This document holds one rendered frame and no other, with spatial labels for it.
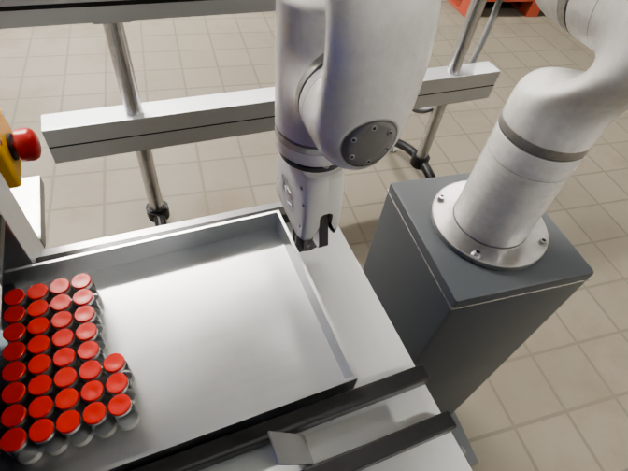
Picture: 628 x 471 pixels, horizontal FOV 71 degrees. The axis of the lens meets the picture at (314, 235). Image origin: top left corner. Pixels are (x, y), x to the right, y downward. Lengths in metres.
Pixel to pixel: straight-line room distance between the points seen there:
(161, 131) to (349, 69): 1.20
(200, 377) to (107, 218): 1.45
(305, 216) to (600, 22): 0.35
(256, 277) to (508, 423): 1.18
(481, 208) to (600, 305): 1.42
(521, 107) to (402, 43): 0.32
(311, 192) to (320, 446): 0.26
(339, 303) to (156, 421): 0.25
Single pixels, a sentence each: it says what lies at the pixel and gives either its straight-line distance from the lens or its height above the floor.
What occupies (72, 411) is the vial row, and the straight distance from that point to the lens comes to 0.50.
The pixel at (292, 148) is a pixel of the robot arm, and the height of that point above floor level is 1.10.
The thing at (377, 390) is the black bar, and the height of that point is 0.90.
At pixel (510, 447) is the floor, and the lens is 1.61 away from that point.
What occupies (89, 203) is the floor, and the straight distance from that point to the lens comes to 2.02.
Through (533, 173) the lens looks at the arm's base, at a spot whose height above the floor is 1.02.
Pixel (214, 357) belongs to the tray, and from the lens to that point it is 0.54.
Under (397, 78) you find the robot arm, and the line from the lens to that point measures 0.32.
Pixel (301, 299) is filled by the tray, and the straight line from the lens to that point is 0.58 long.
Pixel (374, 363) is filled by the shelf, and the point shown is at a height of 0.88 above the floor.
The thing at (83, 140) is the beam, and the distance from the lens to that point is 1.48.
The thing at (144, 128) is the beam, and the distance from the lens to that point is 1.47.
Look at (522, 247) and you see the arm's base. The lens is 0.76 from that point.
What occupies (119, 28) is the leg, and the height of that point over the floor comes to 0.81.
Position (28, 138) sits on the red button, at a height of 1.01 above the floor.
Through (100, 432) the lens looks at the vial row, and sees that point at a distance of 0.51.
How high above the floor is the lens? 1.37
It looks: 49 degrees down
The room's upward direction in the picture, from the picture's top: 9 degrees clockwise
